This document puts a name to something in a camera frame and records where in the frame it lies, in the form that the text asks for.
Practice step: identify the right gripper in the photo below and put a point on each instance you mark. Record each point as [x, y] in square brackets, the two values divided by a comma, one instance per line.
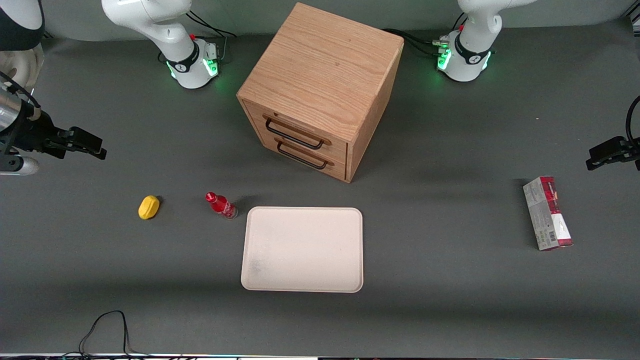
[36, 134]

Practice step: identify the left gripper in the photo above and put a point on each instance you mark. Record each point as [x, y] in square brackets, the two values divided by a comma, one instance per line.
[614, 150]

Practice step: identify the red coke bottle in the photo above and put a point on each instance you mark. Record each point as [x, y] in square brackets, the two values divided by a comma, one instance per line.
[221, 205]

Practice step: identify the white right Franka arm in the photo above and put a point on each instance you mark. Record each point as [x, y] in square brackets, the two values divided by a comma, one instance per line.
[160, 25]

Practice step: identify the beige rectangular tray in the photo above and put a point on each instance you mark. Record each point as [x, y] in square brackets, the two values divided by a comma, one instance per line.
[302, 249]

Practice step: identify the grey and red carton box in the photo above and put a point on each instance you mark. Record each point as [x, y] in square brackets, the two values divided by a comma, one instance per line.
[547, 212]

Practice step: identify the yellow toy lemon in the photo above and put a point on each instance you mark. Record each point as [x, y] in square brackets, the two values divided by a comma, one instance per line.
[148, 207]

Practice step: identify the beige round background object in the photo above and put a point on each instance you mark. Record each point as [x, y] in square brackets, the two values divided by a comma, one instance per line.
[22, 65]

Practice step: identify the wooden two-drawer cabinet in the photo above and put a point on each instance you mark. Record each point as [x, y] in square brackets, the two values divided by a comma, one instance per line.
[320, 75]

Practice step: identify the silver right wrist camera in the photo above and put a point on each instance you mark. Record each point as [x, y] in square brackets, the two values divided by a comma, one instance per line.
[17, 166]

